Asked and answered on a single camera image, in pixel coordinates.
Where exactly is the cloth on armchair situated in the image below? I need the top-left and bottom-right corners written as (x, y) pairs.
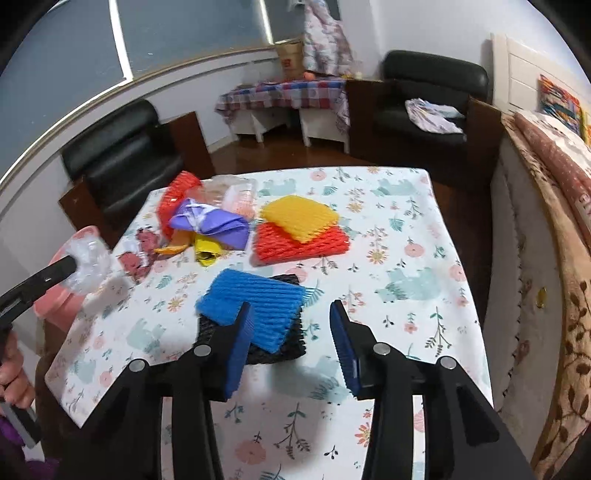
top-left (405, 98), bottom-right (465, 135)

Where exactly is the black leather armchair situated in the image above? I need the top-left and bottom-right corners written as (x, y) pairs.
top-left (346, 50), bottom-right (503, 190)
top-left (59, 99), bottom-right (215, 245)

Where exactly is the checkered tablecloth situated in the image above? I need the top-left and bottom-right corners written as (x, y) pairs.
top-left (215, 77), bottom-right (349, 133)

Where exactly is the red white crumpled paper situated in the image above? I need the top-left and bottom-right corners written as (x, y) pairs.
top-left (117, 228), bottom-right (160, 284)

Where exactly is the white wooden headboard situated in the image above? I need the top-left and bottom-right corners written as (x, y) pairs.
top-left (491, 33), bottom-right (590, 113)

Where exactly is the white plastic bag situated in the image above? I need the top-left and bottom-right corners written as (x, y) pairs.
top-left (62, 234), bottom-right (111, 295)

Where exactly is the brown paper shopping bag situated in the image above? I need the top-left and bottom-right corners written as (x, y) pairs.
top-left (276, 39), bottom-right (304, 81)

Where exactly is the floral bear tablecloth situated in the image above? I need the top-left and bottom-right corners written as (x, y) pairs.
top-left (43, 165), bottom-right (494, 480)

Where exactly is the yellow plastic wrapper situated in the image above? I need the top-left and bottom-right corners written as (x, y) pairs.
top-left (193, 234), bottom-right (224, 267)

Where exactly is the orange plastic bag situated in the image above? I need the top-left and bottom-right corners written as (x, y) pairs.
top-left (154, 230), bottom-right (194, 256)

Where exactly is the left black leather armchair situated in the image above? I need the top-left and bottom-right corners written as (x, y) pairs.
top-left (59, 99), bottom-right (215, 245)

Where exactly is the pink plastic trash bucket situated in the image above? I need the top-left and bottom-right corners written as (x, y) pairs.
top-left (33, 225), bottom-right (101, 333)

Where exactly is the yellow foam fruit net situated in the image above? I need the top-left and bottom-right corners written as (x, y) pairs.
top-left (260, 195), bottom-right (339, 243)

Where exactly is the red foam fruit net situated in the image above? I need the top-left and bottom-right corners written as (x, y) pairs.
top-left (252, 222), bottom-right (349, 264)

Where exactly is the black foam fruit net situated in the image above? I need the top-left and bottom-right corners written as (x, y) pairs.
top-left (197, 273), bottom-right (309, 366)

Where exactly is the purple plastic bag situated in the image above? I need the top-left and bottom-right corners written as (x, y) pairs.
top-left (168, 198), bottom-right (250, 250)

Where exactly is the clear bubble plastic bag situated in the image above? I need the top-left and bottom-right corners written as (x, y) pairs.
top-left (202, 175), bottom-right (257, 221)

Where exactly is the hanging floral puffer jacket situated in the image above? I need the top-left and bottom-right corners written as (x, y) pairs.
top-left (303, 0), bottom-right (353, 76)

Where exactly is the blue foam fruit net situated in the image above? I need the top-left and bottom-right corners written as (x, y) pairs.
top-left (194, 268), bottom-right (307, 355)

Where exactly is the red mesh plastic bag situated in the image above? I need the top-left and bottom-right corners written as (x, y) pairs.
top-left (156, 171), bottom-right (201, 240)

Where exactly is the white low side table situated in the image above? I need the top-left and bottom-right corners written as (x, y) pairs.
top-left (228, 107), bottom-right (349, 154)

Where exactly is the right black leather armchair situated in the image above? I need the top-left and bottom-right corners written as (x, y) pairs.
top-left (346, 50), bottom-right (503, 190)

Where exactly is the bed with patterned blankets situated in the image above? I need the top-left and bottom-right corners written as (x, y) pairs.
top-left (484, 111), bottom-right (590, 479)

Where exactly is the left hand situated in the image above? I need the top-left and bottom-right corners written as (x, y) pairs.
top-left (0, 331), bottom-right (35, 409)

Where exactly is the colourful striped pillow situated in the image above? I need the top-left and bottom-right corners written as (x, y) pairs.
top-left (539, 75), bottom-right (582, 135)

